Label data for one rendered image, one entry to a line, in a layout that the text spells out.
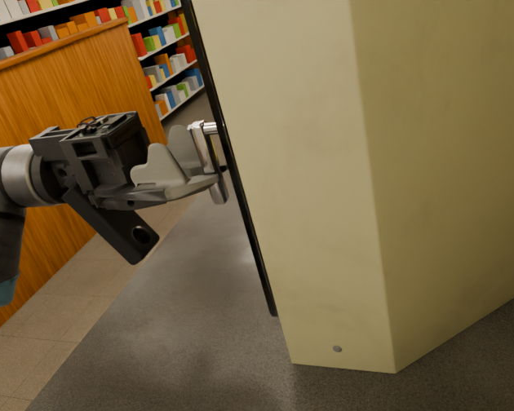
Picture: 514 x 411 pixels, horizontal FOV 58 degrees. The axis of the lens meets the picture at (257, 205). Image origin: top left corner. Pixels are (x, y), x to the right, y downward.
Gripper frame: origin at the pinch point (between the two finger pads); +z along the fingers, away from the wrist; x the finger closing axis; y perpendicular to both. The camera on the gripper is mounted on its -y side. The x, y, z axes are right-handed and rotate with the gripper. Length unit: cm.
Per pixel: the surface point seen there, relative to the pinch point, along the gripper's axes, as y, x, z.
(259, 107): 8.6, -5.3, 9.0
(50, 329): -114, 78, -158
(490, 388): -20.6, -5.8, 25.1
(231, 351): -20.5, -4.4, -2.0
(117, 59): -25, 246, -189
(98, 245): -114, 147, -179
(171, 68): -66, 398, -241
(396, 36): 11.6, -2.8, 19.2
